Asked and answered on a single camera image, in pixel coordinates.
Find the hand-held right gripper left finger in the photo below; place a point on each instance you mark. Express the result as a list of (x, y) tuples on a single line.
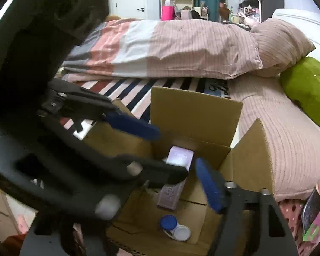
[(162, 173)]

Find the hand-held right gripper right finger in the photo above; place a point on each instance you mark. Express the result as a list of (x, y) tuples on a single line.
[(210, 186)]

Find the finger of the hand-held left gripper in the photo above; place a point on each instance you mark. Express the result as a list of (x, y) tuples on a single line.
[(133, 125)]

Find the purple carton box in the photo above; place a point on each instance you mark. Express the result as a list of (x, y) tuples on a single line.
[(170, 197)]

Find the brown cardboard box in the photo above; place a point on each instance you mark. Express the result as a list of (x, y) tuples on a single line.
[(197, 112)]

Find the dark striped bed sheet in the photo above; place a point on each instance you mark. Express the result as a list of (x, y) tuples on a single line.
[(138, 90)]

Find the blue and white lens case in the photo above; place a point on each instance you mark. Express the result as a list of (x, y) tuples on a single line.
[(173, 229)]

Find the pink polka dot cloth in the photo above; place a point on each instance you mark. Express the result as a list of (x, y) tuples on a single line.
[(292, 213)]

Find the striped pink duvet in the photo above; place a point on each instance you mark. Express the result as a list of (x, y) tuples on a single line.
[(176, 48)]

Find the pink ribbed blanket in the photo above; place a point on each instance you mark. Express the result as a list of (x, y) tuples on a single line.
[(288, 138)]

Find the colourful printed bag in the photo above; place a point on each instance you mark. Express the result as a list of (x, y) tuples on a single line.
[(316, 213)]

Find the bright pink container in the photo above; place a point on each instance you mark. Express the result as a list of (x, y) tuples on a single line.
[(167, 12)]

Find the green plush cushion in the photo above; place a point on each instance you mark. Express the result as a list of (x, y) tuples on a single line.
[(309, 88)]

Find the pink striped pillow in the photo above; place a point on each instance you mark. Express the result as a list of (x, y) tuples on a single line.
[(280, 45)]

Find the white headboard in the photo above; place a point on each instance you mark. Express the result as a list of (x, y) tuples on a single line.
[(304, 24)]

